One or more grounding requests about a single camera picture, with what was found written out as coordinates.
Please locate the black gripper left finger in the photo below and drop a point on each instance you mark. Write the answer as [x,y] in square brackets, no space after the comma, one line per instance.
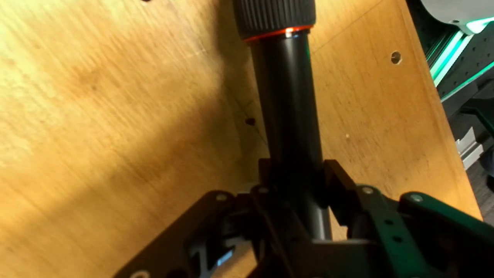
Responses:
[206,233]

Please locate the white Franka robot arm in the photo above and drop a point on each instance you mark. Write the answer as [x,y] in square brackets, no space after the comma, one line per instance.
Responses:
[453,10]

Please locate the black rod with flat head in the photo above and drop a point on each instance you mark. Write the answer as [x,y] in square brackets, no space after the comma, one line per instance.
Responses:
[288,103]

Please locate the grey metal bracket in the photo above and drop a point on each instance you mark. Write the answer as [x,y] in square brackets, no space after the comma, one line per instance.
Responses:
[470,149]

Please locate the green lit metal rail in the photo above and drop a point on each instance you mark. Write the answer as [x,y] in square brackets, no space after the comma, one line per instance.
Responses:
[448,55]

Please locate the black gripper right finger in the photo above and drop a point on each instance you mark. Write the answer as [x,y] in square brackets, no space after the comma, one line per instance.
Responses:
[422,237]

